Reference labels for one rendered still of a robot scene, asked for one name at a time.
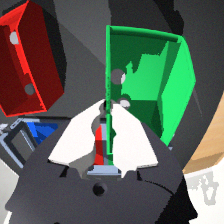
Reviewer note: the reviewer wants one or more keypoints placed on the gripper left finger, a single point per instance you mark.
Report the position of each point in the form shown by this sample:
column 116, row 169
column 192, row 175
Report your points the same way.
column 70, row 145

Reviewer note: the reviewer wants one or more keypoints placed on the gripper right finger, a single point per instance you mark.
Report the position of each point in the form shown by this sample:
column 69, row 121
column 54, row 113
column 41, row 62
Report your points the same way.
column 137, row 147

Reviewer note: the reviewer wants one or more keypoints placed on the grey metal shelf rack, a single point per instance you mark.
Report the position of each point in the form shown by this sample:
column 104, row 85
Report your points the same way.
column 36, row 130

